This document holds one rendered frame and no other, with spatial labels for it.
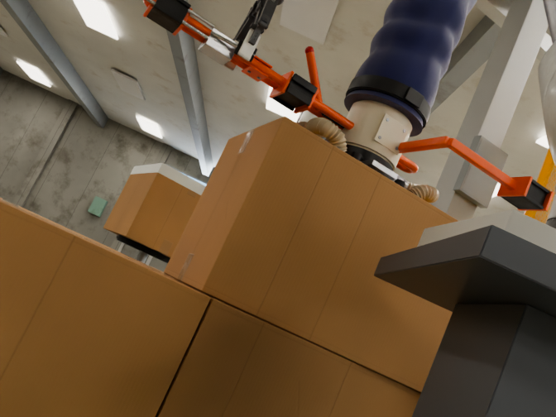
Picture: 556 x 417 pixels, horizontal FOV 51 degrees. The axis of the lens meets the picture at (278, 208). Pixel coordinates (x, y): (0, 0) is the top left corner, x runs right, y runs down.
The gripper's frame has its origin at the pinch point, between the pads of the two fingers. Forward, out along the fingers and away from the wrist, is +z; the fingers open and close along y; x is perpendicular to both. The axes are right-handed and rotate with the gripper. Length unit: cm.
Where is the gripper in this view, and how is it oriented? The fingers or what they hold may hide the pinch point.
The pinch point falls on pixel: (238, 55)
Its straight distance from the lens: 142.2
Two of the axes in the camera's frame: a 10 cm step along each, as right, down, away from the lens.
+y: -4.1, -0.1, 9.1
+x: -8.2, -4.5, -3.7
